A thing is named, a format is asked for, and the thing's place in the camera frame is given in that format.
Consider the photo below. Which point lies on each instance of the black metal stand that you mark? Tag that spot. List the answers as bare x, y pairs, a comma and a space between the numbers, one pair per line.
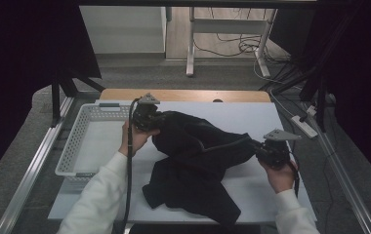
320, 107
55, 104

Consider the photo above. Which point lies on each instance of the person's right hand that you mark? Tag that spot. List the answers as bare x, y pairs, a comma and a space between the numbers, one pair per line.
282, 177

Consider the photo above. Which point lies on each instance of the white plug adapter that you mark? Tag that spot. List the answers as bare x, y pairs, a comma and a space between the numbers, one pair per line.
311, 110

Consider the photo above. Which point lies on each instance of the white power strip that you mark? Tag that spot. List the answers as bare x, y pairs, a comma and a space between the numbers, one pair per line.
304, 126

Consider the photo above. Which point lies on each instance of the white perforated plastic basket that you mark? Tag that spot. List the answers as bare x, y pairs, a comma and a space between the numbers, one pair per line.
99, 146

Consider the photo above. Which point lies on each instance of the black curtain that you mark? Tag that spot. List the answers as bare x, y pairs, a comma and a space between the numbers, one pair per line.
362, 65
11, 65

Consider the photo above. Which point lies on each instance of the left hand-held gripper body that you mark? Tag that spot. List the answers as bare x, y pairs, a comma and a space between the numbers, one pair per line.
146, 117

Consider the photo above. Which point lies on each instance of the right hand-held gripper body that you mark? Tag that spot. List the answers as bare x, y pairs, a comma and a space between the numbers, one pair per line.
274, 152

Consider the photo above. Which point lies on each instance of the dark overhead frame bar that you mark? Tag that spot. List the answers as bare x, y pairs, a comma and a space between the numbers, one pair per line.
190, 3

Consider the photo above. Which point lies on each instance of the white desk frame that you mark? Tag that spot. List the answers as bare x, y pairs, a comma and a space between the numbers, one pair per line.
229, 26

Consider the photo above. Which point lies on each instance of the aluminium floor rail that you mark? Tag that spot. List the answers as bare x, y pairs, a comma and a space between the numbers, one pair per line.
27, 182
348, 183

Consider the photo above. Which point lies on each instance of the dark knit vest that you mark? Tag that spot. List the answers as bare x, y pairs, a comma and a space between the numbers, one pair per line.
199, 156

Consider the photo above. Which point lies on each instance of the person's left hand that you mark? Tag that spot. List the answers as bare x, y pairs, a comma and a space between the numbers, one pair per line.
134, 139

